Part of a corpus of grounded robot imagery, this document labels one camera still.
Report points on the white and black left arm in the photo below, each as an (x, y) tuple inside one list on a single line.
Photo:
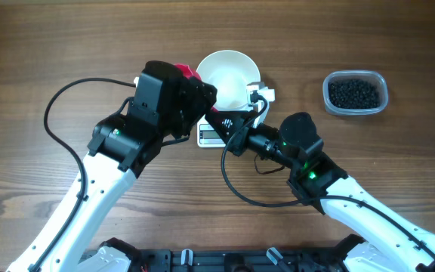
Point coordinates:
[(163, 110)]

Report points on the white digital kitchen scale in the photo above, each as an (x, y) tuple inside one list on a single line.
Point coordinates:
[(207, 137)]

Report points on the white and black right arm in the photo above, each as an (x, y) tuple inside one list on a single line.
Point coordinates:
[(382, 239)]

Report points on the clear plastic container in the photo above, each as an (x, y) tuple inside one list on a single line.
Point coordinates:
[(365, 75)]

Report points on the pink plastic measuring scoop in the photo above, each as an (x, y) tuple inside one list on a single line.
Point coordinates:
[(187, 71)]

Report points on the black beans in container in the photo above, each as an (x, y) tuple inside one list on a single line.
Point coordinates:
[(354, 94)]

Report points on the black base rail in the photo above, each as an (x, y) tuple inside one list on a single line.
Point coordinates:
[(187, 260)]

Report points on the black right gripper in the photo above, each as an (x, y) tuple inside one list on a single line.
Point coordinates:
[(238, 117)]

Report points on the white bowl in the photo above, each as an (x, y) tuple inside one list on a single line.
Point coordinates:
[(230, 72)]

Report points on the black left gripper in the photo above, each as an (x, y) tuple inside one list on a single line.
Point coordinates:
[(199, 98)]

